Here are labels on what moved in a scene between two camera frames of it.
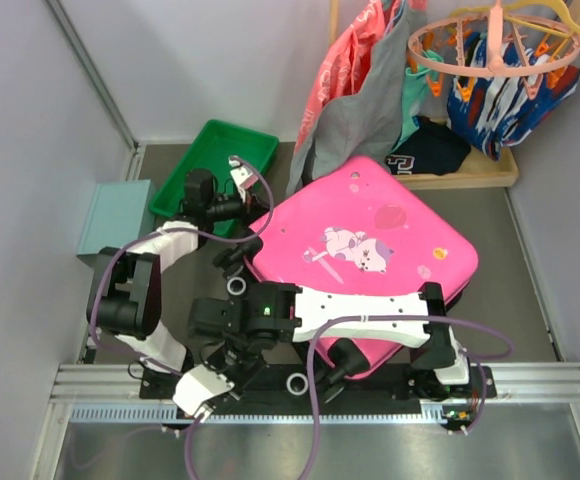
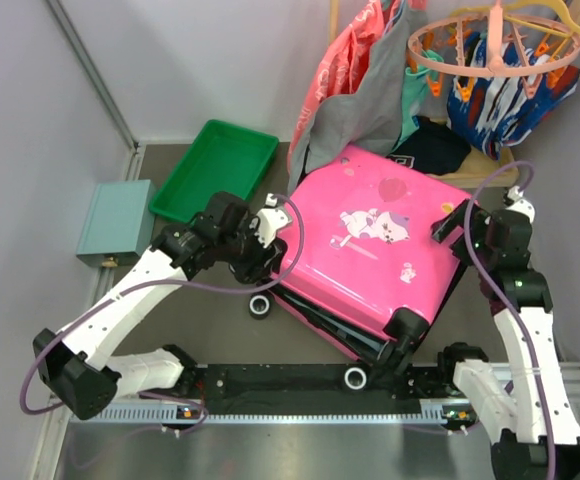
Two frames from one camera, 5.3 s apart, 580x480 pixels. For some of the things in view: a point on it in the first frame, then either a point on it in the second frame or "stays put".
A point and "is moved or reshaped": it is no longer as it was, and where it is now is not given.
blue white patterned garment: [491, 112] stays put
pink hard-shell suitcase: [360, 229] is moved or reshaped
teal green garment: [415, 88] stays put
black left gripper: [249, 210] → [260, 264]
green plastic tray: [200, 178] stays put
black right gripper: [239, 380] → [440, 229]
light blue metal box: [120, 213] stays put
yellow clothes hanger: [574, 27] stays put
